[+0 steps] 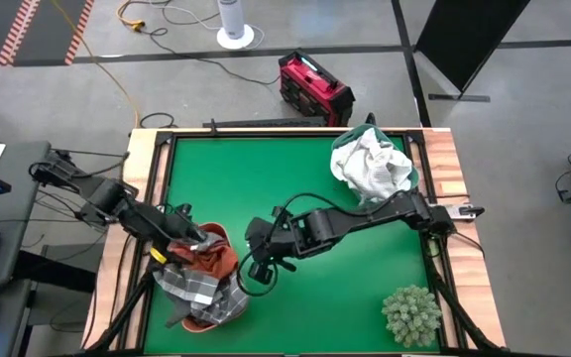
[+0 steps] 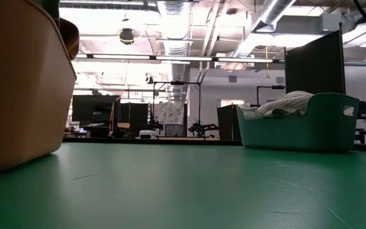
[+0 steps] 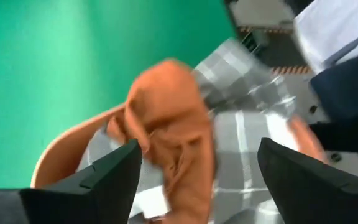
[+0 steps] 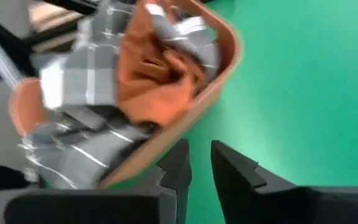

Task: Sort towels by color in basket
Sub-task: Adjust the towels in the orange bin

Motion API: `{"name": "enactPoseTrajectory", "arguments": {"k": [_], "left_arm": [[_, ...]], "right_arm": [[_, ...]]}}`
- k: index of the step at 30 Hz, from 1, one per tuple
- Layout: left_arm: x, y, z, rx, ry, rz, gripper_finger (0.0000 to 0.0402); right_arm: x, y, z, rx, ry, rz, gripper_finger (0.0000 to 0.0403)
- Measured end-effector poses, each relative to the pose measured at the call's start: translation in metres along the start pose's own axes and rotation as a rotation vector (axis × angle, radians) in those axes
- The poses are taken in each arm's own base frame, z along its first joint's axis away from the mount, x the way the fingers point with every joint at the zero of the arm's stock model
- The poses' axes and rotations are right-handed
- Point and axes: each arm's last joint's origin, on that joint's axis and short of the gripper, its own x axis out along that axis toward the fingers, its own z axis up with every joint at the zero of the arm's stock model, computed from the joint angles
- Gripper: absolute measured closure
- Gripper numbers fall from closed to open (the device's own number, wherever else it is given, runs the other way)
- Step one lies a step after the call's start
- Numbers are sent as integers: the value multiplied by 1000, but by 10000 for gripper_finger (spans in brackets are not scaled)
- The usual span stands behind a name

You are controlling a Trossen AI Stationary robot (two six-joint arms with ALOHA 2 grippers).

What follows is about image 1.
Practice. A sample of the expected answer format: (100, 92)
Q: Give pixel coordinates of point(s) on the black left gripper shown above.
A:
(181, 228)

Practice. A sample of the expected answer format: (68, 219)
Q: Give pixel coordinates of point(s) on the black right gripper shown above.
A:
(265, 238)

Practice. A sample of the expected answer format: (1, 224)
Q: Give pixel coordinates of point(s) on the orange plastic basket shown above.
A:
(216, 233)

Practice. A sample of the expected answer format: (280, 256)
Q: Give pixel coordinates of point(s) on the orange towel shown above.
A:
(211, 260)

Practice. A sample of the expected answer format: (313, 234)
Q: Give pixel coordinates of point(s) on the grey checked towel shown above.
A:
(201, 292)

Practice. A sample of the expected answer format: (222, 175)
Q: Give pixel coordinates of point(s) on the plain dark grey towel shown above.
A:
(179, 315)

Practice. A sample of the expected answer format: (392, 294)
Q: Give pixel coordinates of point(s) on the plain white towel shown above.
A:
(345, 163)

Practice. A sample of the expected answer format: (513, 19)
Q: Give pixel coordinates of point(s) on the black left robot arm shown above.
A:
(102, 198)

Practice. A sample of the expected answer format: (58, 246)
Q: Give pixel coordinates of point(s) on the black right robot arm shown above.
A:
(365, 218)

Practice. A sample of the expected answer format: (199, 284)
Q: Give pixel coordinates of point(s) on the green plastic basket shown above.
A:
(365, 130)

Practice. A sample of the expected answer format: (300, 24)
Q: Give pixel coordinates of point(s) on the yellow tape tag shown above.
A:
(158, 255)

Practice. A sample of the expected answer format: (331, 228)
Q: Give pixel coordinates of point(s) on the black flat bar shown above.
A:
(265, 122)

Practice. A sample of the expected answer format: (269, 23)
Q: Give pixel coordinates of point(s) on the light grey waffle towel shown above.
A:
(384, 173)

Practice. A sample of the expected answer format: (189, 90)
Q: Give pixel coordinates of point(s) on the green artificial plant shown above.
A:
(412, 317)

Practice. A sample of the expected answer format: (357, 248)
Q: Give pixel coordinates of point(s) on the red and black toolbox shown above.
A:
(310, 89)

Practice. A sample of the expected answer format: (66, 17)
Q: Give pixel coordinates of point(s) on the dark grey desk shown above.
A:
(18, 198)

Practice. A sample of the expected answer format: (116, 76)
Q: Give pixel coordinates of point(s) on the white cylindrical stand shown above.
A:
(232, 20)

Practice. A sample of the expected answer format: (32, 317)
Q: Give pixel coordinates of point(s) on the black panel foot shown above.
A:
(459, 97)

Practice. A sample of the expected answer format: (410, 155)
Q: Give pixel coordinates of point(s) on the black partition panel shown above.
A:
(464, 39)

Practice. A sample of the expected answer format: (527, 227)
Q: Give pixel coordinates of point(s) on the wooden table with black frame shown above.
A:
(443, 163)

